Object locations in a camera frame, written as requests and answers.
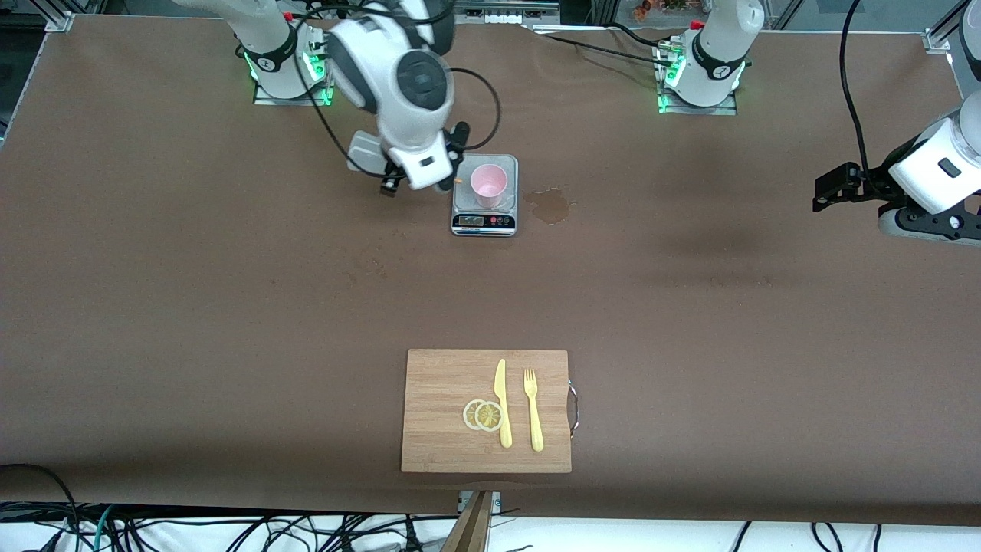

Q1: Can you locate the white power strip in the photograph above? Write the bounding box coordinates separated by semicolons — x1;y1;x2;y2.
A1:
452;0;560;25

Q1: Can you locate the metal table bracket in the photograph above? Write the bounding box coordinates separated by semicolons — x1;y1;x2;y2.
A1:
458;491;503;516

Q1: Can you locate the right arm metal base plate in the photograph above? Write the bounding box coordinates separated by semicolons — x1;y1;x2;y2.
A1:
253;31;336;107

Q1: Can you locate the wooden cutting board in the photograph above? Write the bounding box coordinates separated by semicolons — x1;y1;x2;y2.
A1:
401;349;580;474

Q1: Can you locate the black tabletop cable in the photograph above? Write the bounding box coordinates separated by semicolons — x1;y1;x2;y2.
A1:
529;27;679;66
609;21;677;48

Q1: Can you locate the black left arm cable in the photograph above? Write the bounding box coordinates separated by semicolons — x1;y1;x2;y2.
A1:
839;0;875;182

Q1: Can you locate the yellow plastic fork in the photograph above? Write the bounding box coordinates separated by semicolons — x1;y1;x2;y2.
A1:
523;368;545;452

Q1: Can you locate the yellow plastic knife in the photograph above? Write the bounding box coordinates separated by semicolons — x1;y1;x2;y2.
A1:
494;359;513;449

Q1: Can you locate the pink plastic cup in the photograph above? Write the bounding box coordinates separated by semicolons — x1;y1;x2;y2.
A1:
470;163;508;209

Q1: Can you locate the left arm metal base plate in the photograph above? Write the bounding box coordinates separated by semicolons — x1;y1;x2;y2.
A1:
657;42;738;116

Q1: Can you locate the wooden post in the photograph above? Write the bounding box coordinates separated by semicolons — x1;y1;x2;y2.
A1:
441;491;495;552

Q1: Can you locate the silver digital kitchen scale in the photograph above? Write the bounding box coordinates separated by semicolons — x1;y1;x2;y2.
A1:
451;153;519;237

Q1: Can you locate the brown sauce spill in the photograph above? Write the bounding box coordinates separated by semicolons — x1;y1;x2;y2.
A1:
524;186;577;226

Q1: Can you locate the teal floor cable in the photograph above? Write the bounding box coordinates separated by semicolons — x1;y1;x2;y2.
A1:
90;504;117;552

